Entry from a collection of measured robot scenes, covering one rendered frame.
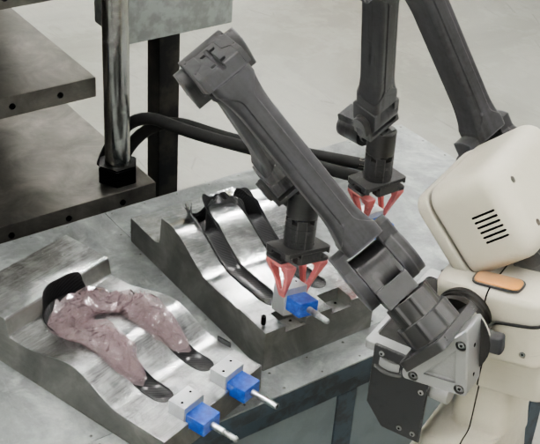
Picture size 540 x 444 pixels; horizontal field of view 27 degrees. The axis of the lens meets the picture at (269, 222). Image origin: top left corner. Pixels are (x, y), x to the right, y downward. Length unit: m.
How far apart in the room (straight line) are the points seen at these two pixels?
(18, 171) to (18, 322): 0.72
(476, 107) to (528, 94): 3.28
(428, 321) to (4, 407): 0.82
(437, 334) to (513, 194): 0.23
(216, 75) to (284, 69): 3.60
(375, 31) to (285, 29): 3.60
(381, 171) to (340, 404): 0.48
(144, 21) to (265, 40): 2.76
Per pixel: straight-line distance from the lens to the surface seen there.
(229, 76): 1.51
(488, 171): 1.58
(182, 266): 2.22
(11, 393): 2.04
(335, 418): 2.27
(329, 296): 2.15
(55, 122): 2.92
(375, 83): 2.02
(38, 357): 2.00
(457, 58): 1.83
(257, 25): 5.55
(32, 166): 2.72
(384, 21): 1.90
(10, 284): 2.11
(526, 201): 1.61
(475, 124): 1.88
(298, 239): 1.96
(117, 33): 2.46
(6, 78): 2.56
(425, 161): 2.79
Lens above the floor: 2.15
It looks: 33 degrees down
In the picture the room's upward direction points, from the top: 4 degrees clockwise
